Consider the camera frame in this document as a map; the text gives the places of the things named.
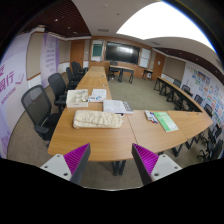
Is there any green booklet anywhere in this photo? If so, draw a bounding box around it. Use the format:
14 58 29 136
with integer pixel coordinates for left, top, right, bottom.
154 112 178 132

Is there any small white packet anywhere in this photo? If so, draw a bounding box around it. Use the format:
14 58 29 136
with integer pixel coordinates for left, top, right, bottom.
145 110 158 123

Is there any large black wall screen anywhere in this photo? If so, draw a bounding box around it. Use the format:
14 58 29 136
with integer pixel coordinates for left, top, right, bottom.
105 42 140 65

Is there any black mesh office chair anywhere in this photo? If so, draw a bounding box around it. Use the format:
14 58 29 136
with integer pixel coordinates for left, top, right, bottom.
21 85 60 141

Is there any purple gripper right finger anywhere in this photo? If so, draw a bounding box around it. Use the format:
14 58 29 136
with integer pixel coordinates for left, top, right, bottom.
132 143 181 185

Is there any white booklet stack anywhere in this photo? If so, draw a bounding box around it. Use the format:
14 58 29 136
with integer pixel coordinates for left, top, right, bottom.
103 100 134 114

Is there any cream folded towel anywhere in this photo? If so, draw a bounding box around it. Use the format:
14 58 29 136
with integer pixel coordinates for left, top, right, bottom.
73 110 123 129

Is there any white open box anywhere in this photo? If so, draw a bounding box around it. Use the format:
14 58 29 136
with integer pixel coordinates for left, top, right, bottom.
66 89 88 108

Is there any white paper sheet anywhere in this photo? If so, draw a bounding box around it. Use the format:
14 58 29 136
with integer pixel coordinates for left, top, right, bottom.
90 89 107 101

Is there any right row wooden table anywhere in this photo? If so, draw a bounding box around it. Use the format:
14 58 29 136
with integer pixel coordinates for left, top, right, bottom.
156 77 204 112

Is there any front wooden desk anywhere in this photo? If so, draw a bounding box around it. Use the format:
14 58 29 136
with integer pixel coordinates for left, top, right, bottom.
107 65 134 84

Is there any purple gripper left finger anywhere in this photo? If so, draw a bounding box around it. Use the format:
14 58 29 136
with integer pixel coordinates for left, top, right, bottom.
41 144 91 185

